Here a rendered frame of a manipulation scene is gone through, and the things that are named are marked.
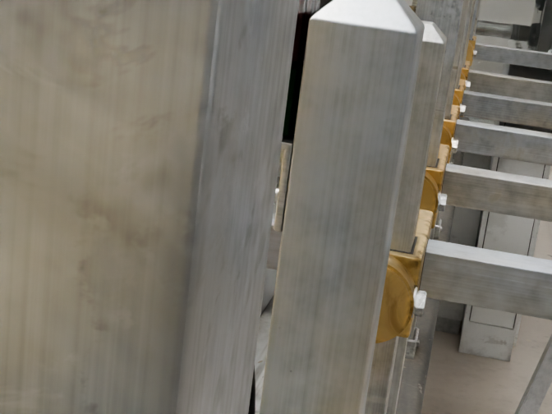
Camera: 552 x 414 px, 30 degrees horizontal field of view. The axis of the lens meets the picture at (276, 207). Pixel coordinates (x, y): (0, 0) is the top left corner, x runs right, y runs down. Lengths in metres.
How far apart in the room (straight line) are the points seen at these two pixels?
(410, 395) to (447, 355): 2.00
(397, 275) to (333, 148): 0.25
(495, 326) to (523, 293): 2.42
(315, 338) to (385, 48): 0.10
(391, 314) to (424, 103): 0.12
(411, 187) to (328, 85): 0.27
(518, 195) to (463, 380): 2.05
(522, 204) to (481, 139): 0.25
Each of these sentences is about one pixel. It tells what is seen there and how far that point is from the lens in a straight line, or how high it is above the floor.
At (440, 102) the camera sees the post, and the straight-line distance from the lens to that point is 0.84.
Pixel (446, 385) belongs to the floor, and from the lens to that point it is 2.87.
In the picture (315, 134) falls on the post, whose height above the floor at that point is 1.08.
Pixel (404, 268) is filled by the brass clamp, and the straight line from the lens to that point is 0.59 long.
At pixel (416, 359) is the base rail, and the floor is 0.70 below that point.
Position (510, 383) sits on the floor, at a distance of 2.97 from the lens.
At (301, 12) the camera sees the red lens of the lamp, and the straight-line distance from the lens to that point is 0.34.
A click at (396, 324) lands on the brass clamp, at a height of 0.94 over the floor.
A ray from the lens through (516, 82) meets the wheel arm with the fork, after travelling 1.63.
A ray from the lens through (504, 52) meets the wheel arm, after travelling 2.13.
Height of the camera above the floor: 1.15
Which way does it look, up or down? 15 degrees down
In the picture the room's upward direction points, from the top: 7 degrees clockwise
